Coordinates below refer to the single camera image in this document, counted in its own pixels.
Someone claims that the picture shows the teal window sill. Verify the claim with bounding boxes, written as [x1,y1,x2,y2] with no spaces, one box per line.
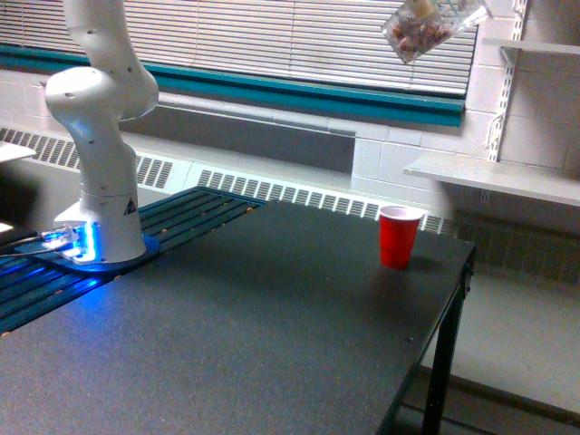
[0,43,467,129]

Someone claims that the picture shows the white upper wall shelf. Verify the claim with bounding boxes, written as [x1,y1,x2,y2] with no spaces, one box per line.
[483,38,580,56]

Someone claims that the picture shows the black cables at base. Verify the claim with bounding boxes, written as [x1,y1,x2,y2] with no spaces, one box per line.
[0,230,46,260]

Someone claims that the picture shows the red plastic cup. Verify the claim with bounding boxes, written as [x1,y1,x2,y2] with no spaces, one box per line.
[379,206,425,270]

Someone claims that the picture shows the white window blinds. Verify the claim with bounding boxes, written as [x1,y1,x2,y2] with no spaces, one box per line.
[0,0,479,96]

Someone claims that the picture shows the white wall shelf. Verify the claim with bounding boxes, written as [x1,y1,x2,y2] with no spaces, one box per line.
[483,38,580,56]
[404,154,579,207]

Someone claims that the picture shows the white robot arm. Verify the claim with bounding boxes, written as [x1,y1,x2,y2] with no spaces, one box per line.
[44,1,159,266]

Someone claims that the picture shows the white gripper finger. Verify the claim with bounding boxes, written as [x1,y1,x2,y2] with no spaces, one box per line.
[412,0,436,19]

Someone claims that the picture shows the blue slatted rail mount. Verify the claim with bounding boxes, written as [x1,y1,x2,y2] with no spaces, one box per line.
[1,188,265,334]

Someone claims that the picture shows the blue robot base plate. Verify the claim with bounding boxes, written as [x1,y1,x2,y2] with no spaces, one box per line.
[32,235,160,276]

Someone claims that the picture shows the clear plastic cup with candies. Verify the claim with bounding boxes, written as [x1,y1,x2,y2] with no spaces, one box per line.
[382,0,493,64]

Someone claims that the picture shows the black table leg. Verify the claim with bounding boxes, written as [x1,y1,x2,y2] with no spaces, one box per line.
[421,248,477,434]

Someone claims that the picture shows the white shelf bracket rail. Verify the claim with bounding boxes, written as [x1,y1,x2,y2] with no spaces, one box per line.
[486,0,528,162]

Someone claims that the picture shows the white lower wall shelf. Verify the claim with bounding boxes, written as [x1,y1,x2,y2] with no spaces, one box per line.
[404,154,579,207]

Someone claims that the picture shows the white baseboard radiator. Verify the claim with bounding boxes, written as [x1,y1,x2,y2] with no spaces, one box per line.
[0,127,456,236]

